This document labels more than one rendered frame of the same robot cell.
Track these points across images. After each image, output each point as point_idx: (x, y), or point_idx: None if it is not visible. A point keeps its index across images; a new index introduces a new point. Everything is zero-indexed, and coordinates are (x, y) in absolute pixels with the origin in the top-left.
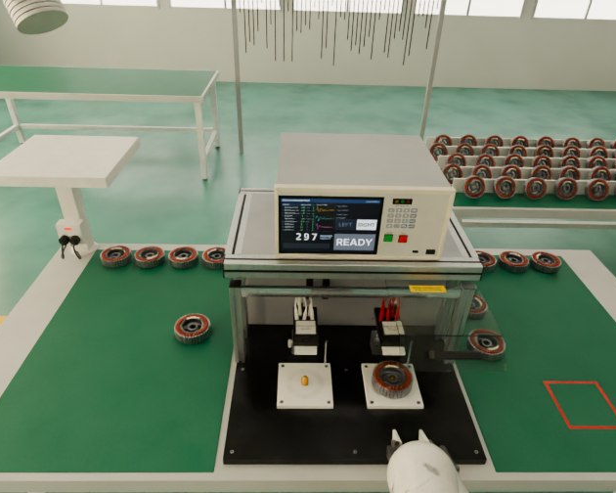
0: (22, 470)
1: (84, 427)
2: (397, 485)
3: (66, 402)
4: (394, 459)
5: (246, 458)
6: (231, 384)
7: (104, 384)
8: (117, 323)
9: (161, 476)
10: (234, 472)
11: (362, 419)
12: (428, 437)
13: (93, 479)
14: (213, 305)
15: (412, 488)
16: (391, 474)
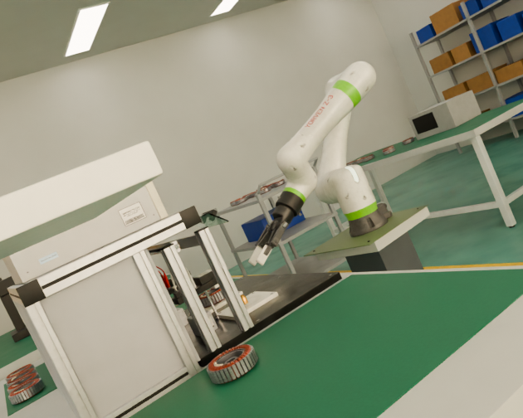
0: (478, 271)
1: (408, 296)
2: (300, 141)
3: (409, 316)
4: (290, 150)
5: (327, 272)
6: (277, 321)
7: (363, 328)
8: (276, 404)
9: (381, 272)
10: (341, 275)
11: (253, 289)
12: (246, 282)
13: (426, 269)
14: (177, 401)
15: (300, 133)
16: (297, 149)
